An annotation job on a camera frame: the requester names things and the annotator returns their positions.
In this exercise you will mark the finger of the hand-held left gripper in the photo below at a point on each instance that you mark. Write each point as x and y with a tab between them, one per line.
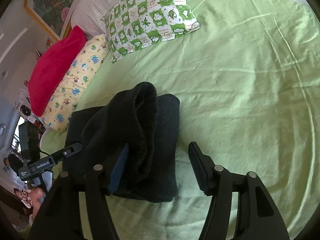
68	152

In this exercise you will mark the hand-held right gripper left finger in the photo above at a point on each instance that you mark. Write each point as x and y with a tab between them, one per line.
119	166

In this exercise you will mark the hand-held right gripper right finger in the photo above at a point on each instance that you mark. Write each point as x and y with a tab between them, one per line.
197	170

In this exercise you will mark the black pants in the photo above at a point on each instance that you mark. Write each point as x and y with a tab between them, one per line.
162	130

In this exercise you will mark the person's left hand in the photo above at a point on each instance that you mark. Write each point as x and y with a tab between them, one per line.
37	200

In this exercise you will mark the yellow cartoon print pillow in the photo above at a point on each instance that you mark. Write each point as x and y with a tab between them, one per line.
80	72

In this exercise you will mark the red pillow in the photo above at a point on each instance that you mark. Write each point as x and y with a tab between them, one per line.
55	70

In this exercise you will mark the green bed sheet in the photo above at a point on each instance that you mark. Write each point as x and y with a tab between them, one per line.
237	92

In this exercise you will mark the gold framed flower painting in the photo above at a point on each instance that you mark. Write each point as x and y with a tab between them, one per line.
52	2

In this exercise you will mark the green checked pillow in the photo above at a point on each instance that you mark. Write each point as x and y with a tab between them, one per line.
150	17

